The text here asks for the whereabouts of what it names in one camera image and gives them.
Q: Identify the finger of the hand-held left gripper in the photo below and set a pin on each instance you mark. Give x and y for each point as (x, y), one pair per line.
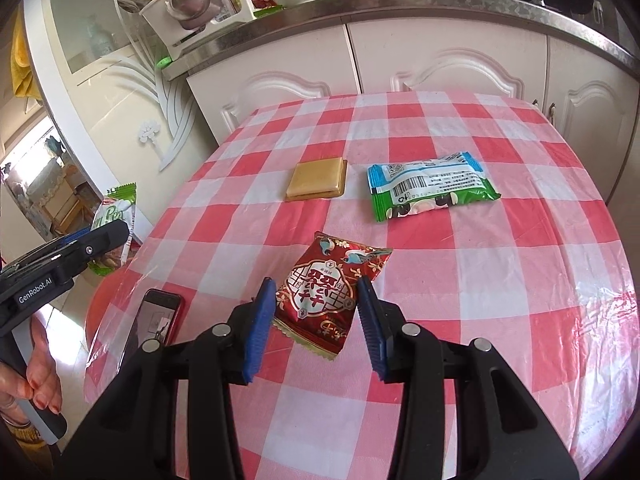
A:
(77, 233)
(100, 242)

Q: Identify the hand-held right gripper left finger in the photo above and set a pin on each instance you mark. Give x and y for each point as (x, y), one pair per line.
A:
(260, 332)

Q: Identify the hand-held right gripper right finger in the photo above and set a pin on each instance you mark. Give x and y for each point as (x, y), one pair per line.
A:
(372, 332)

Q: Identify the green white snack packet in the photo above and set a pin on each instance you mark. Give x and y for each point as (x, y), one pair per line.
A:
(117, 207)

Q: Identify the orange plastic bin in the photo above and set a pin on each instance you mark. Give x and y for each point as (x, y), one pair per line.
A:
(97, 305)

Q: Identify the red snack packet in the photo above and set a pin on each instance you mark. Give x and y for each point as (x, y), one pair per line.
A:
(320, 292)

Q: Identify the person's left hand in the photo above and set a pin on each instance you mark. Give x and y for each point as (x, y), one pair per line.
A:
(44, 375)

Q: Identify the wooden chair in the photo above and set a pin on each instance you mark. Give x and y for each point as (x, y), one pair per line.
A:
(60, 212)

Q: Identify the table with patterned cloth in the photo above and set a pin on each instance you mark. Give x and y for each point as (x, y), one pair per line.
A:
(45, 177)

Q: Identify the smartphone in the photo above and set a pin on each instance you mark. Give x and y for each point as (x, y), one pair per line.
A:
(155, 317)

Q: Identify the red white checked tablecloth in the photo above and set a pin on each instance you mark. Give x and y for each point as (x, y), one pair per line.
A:
(500, 285)

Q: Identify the glass door with etched pattern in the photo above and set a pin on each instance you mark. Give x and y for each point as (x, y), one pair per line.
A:
(100, 85)

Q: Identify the green blue snack packet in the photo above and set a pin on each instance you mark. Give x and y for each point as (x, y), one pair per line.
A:
(430, 185)

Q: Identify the tan square block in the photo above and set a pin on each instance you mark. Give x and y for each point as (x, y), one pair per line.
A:
(317, 180)

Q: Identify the yellow cloth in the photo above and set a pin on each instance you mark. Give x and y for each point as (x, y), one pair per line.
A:
(22, 60)

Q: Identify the small green plastic item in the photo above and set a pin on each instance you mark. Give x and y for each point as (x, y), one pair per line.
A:
(164, 63)

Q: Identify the white utensil holder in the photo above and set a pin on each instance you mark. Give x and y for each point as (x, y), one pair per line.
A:
(160, 22)

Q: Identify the white cabinet door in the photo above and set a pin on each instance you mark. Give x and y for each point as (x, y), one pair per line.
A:
(280, 65)
(595, 110)
(450, 55)

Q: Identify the steel ladle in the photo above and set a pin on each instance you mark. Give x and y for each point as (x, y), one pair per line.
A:
(192, 5)

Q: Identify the steel kitchen counter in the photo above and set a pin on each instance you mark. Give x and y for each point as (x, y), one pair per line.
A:
(350, 7)

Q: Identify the white flower wall hook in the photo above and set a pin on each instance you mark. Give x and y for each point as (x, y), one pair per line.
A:
(148, 133)

